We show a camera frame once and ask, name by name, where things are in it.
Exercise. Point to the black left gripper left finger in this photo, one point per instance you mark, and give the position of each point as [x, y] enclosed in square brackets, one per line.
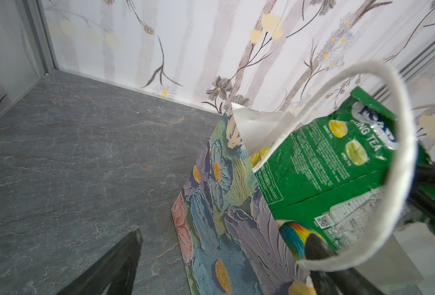
[114, 273]

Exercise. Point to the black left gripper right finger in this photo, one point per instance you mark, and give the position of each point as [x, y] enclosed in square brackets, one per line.
[344, 282]

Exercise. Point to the green Fox's tea candy bag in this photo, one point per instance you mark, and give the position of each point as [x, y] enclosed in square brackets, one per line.
[327, 177]

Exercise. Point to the floral white paper bag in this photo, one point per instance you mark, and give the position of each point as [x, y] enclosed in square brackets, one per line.
[230, 241]

